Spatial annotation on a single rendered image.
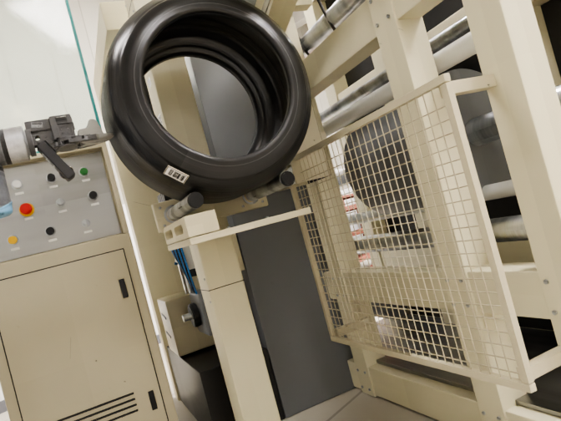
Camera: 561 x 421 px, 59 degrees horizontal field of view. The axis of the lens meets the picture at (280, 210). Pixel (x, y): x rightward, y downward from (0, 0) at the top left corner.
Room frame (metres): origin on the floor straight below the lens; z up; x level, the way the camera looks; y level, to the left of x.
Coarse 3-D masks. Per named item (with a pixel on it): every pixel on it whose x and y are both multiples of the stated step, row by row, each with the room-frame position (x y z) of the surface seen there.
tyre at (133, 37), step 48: (192, 0) 1.34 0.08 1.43; (240, 0) 1.42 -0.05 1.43; (144, 48) 1.27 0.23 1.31; (192, 48) 1.63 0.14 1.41; (240, 48) 1.66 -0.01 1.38; (288, 48) 1.44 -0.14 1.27; (144, 96) 1.26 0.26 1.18; (288, 96) 1.44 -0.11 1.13; (144, 144) 1.27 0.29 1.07; (288, 144) 1.41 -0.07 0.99; (240, 192) 1.40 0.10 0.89
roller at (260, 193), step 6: (282, 174) 1.44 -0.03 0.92; (288, 174) 1.44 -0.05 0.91; (270, 180) 1.51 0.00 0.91; (276, 180) 1.46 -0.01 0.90; (282, 180) 1.43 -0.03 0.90; (288, 180) 1.44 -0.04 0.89; (294, 180) 1.45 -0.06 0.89; (264, 186) 1.56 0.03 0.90; (270, 186) 1.51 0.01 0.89; (276, 186) 1.48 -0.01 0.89; (282, 186) 1.46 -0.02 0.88; (288, 186) 1.46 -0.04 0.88; (252, 192) 1.67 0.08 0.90; (258, 192) 1.62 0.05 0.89; (264, 192) 1.58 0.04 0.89; (270, 192) 1.55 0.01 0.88; (246, 198) 1.73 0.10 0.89; (252, 198) 1.69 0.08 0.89; (258, 198) 1.67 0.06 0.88
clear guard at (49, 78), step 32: (0, 0) 1.88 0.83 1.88; (32, 0) 1.93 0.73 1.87; (64, 0) 1.97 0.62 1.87; (0, 32) 1.87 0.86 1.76; (32, 32) 1.92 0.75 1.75; (64, 32) 1.96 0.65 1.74; (0, 64) 1.86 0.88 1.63; (32, 64) 1.90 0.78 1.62; (64, 64) 1.95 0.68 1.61; (0, 96) 1.85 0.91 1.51; (32, 96) 1.89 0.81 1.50; (64, 96) 1.94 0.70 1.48; (0, 128) 1.84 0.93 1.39
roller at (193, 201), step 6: (192, 192) 1.33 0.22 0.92; (198, 192) 1.34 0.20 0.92; (186, 198) 1.34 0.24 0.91; (192, 198) 1.32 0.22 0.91; (198, 198) 1.33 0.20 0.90; (180, 204) 1.41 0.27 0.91; (186, 204) 1.34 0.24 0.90; (192, 204) 1.32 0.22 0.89; (198, 204) 1.33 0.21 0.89; (168, 210) 1.62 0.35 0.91; (174, 210) 1.50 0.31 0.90; (180, 210) 1.44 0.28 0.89; (186, 210) 1.40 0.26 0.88; (192, 210) 1.39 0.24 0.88; (168, 216) 1.62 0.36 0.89; (174, 216) 1.55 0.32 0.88; (180, 216) 1.52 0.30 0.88
